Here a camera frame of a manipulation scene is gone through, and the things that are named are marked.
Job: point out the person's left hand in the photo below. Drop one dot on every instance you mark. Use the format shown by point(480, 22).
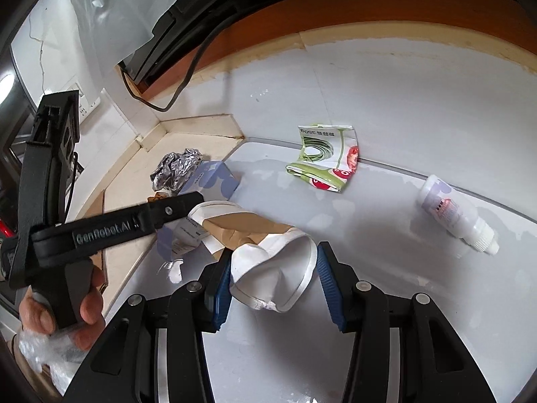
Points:
point(94, 315)

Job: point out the black appliance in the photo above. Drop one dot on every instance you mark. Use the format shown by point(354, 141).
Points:
point(176, 21)

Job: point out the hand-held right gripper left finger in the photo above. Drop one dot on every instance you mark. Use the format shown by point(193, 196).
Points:
point(220, 298)

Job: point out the white plastic bottle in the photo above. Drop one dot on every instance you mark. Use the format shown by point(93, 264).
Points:
point(453, 214)

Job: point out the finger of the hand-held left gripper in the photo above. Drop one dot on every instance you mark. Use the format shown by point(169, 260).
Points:
point(176, 209)

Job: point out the clear plastic bag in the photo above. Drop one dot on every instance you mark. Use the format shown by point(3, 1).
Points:
point(37, 352)

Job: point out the crushed white paper cup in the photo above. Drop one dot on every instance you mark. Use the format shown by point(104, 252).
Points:
point(260, 277)

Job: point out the crumpled foil ball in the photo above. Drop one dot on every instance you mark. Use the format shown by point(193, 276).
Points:
point(176, 168)

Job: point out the white wall socket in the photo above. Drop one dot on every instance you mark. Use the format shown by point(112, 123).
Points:
point(86, 100)

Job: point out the brown wooden ledge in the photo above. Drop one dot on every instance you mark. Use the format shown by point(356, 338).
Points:
point(377, 12)

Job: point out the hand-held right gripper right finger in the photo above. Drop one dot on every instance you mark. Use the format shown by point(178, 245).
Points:
point(331, 289)

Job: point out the blue white tissue box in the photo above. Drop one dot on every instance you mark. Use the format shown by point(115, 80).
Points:
point(214, 178)

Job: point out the white paper scrap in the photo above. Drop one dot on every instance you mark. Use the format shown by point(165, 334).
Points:
point(174, 273)

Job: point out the translucent plastic sheet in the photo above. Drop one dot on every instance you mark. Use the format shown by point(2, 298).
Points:
point(126, 8)

